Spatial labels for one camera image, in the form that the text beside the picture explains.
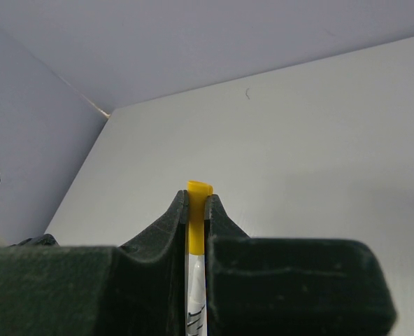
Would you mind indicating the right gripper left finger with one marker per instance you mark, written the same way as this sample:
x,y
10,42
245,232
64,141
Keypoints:
x,y
138,288

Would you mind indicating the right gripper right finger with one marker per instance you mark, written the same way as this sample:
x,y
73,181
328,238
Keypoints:
x,y
281,286

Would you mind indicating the yellow marker pen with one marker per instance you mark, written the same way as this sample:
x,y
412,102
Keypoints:
x,y
196,304

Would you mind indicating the yellow pen cap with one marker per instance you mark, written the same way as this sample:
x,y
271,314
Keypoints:
x,y
198,193

